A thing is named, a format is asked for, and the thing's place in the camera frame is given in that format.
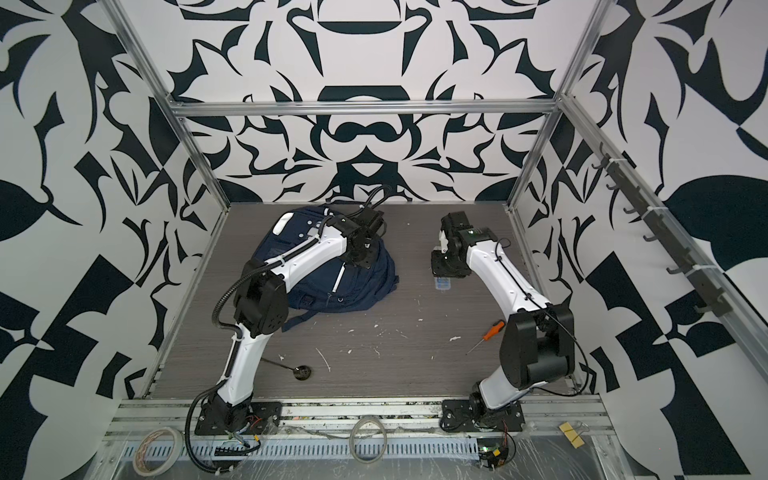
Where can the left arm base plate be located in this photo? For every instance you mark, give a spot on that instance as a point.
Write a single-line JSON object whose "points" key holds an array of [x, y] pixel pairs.
{"points": [[255, 418]]}

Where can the white slotted cable duct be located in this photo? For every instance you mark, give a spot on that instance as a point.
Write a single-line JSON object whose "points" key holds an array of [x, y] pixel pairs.
{"points": [[327, 449]]}

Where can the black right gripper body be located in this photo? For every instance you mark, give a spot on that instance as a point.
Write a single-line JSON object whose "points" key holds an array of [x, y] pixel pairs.
{"points": [[443, 264]]}

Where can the orange handled screwdriver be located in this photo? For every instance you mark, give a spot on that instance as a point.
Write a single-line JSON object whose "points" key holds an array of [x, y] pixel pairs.
{"points": [[494, 330]]}

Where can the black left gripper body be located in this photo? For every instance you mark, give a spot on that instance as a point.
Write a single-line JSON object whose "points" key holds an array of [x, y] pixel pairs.
{"points": [[366, 256]]}

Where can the grey coat hook rack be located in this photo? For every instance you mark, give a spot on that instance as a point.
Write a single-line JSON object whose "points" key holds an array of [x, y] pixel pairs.
{"points": [[666, 230]]}

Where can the clear plastic pen box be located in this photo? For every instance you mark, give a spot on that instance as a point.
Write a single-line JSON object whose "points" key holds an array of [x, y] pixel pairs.
{"points": [[442, 284]]}

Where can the green lit circuit board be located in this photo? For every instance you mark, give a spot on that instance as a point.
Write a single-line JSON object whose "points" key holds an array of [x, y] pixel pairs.
{"points": [[495, 453]]}

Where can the navy blue student backpack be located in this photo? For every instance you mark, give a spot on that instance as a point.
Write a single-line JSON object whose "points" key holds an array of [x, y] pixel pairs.
{"points": [[337, 286]]}

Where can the beige tape roll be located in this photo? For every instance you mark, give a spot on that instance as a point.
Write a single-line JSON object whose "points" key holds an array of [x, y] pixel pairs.
{"points": [[157, 452]]}

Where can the black metal spoon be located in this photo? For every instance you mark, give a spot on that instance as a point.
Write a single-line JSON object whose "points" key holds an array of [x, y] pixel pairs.
{"points": [[300, 373]]}

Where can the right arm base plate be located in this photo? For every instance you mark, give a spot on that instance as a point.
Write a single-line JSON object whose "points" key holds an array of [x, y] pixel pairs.
{"points": [[471, 415]]}

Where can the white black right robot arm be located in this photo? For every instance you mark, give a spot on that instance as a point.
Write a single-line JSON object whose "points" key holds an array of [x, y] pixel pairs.
{"points": [[538, 344]]}

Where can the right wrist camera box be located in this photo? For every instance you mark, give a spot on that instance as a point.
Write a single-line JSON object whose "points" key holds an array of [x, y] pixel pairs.
{"points": [[453, 227]]}

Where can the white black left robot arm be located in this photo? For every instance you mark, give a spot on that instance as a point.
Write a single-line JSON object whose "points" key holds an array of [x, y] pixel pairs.
{"points": [[314, 260]]}

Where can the yellow tape pieces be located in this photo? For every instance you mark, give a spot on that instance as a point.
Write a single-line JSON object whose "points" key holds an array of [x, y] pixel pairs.
{"points": [[572, 434]]}

